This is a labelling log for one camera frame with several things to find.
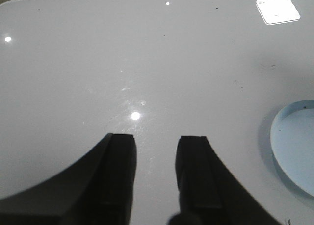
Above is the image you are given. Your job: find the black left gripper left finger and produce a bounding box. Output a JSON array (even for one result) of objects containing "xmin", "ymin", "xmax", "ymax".
[{"xmin": 0, "ymin": 133, "xmax": 136, "ymax": 225}]

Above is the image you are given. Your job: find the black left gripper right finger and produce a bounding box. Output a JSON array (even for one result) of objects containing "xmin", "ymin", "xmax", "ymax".
[{"xmin": 168, "ymin": 136, "xmax": 278, "ymax": 225}]

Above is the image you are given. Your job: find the light blue round plate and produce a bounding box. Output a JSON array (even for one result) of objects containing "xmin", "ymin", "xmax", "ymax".
[{"xmin": 270, "ymin": 100, "xmax": 314, "ymax": 196}]

